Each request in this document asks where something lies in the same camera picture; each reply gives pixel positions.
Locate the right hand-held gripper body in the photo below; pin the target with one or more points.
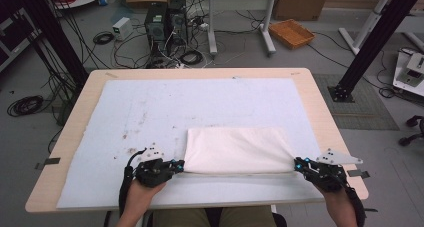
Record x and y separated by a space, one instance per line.
328 177

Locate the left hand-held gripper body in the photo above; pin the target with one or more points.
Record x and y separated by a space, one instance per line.
151 173

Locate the white tank top black trim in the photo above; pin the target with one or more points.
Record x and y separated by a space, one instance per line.
238 150

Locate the person's right hand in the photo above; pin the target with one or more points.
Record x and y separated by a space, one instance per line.
335 197

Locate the person's left hand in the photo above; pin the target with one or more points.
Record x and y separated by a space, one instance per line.
143 195

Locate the black tape strip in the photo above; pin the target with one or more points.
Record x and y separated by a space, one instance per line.
359 173
50 162

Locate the person's legs in khaki pants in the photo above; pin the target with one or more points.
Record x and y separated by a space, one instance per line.
180 218

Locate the black tape cross mark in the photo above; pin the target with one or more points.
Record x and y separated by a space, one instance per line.
370 210

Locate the white foam mat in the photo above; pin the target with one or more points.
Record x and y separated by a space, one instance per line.
166 100

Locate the grey floor mat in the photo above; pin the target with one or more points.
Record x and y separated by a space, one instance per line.
366 107

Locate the black office chair base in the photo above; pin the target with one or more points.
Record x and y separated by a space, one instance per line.
415 130

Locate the orange wicker basket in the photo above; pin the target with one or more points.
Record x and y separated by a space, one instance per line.
291 33

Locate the white device on floor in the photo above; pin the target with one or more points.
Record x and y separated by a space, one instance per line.
410 73

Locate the black computer tower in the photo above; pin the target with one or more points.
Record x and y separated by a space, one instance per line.
177 20
156 25

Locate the white power supply box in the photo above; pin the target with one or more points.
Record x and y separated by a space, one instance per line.
122 27

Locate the white metal stand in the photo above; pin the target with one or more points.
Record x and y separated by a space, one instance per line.
366 23

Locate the dark cabinet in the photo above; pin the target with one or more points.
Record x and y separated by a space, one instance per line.
13 37

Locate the black metal post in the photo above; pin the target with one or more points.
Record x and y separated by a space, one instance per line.
53 33
376 37

